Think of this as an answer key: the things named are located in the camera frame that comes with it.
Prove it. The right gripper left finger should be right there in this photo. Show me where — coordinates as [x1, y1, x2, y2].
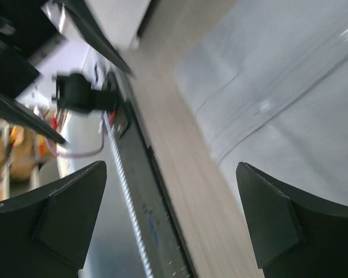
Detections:
[0, 161, 107, 278]

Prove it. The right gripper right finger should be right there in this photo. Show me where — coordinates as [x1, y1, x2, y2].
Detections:
[236, 162, 348, 277]

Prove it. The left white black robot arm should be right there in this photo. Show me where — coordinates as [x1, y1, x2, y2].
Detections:
[0, 1, 118, 144]

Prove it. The grey long sleeve shirt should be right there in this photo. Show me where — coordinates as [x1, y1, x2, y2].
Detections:
[174, 1, 348, 206]

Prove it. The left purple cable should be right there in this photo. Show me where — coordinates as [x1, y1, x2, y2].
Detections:
[40, 111, 108, 159]

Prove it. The aluminium rail frame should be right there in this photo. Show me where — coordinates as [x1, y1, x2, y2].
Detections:
[31, 109, 192, 278]

